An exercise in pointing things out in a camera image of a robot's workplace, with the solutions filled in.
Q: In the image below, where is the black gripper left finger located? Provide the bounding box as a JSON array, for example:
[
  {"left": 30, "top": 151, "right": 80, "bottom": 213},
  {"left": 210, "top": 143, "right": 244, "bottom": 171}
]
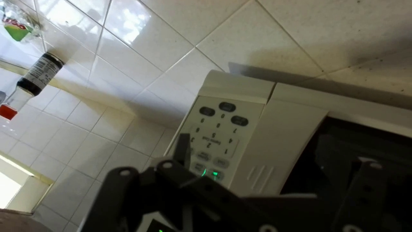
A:
[{"left": 79, "top": 131, "right": 204, "bottom": 232}]

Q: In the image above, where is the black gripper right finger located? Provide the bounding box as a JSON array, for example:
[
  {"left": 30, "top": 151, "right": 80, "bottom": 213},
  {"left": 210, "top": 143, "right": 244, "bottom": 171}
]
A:
[{"left": 316, "top": 133, "right": 412, "bottom": 232}]

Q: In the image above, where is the white microwave oven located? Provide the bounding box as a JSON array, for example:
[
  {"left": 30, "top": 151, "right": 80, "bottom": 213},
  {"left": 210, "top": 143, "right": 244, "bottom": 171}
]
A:
[{"left": 230, "top": 81, "right": 412, "bottom": 200}]

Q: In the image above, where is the white kitchen sink basin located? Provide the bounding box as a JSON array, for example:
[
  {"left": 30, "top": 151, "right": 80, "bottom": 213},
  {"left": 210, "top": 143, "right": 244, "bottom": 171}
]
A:
[{"left": 0, "top": 152, "right": 56, "bottom": 215}]

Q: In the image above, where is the dark sauce bottle red cap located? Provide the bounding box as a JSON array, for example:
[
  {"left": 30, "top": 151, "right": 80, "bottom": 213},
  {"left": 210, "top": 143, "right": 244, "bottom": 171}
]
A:
[{"left": 0, "top": 50, "right": 68, "bottom": 122}]

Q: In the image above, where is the clear green printed wrapper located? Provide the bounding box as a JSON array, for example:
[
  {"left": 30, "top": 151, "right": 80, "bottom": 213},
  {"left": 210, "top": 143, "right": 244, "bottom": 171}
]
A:
[{"left": 0, "top": 6, "right": 44, "bottom": 44}]

